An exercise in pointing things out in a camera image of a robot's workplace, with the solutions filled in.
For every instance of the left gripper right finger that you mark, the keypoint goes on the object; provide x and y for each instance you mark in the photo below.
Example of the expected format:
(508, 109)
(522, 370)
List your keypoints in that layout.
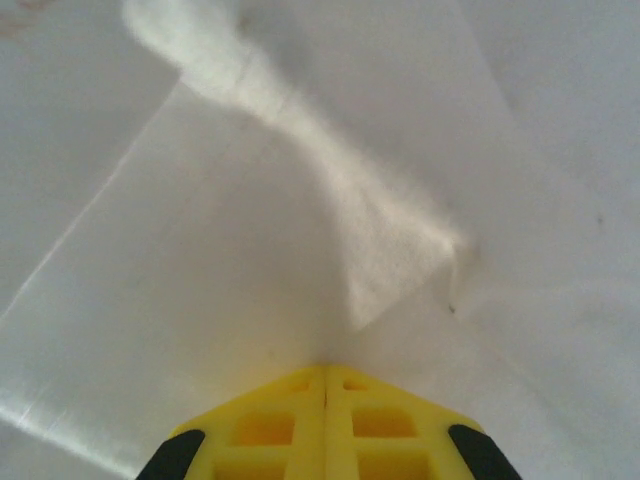
(395, 430)

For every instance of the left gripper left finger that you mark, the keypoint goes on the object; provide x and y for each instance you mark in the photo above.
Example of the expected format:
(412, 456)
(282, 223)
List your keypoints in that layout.
(260, 430)

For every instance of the white t-shirt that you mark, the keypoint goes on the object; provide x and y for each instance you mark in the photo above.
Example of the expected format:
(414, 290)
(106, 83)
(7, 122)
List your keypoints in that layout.
(350, 200)

